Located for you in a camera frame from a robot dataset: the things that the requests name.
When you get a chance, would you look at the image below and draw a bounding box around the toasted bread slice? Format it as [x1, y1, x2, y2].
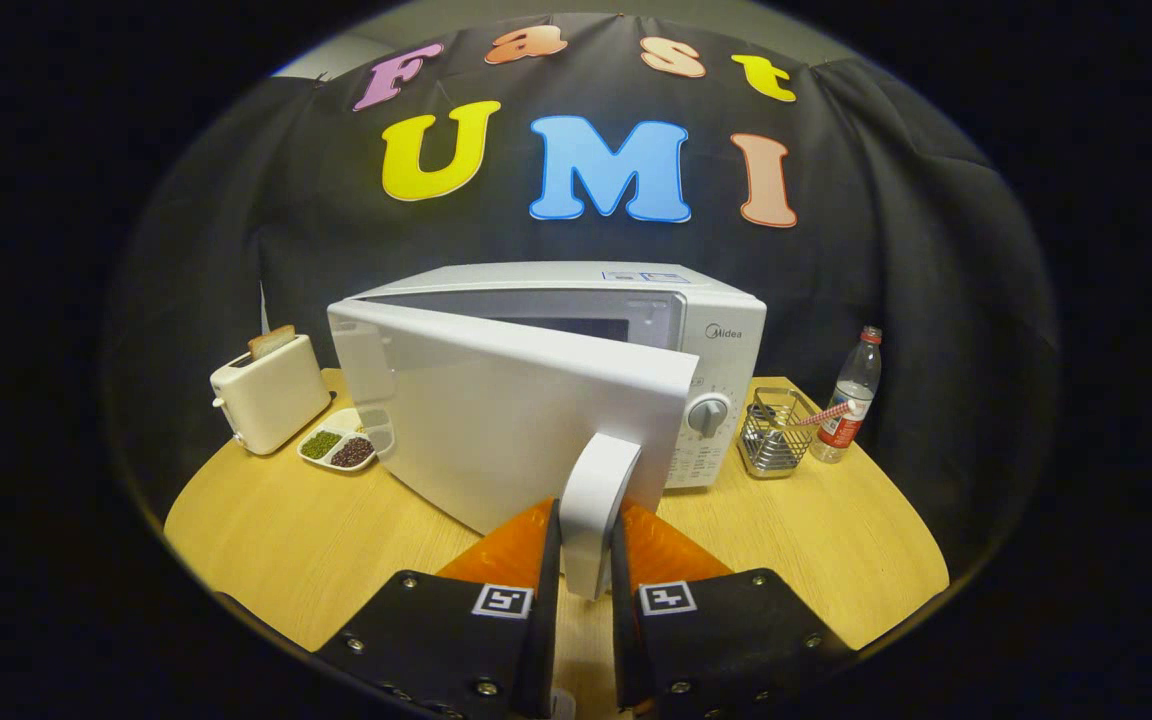
[247, 324, 298, 361]

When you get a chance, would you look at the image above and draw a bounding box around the divided white bean dish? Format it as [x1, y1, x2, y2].
[297, 406, 396, 473]

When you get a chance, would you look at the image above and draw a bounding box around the white toaster oven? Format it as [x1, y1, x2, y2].
[326, 262, 769, 601]

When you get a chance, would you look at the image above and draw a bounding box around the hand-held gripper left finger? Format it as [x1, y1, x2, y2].
[311, 497, 564, 720]

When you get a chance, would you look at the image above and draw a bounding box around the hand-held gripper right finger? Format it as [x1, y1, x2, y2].
[611, 500, 857, 720]

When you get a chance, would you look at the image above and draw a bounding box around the cream toaster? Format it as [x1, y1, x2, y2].
[210, 333, 333, 457]

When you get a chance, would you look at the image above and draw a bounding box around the metal wire basket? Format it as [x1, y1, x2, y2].
[738, 387, 817, 480]

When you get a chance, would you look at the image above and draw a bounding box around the red white striped stick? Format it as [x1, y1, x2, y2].
[788, 400, 867, 431]

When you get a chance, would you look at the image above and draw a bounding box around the clear bottle red label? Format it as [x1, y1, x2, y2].
[810, 325, 883, 464]

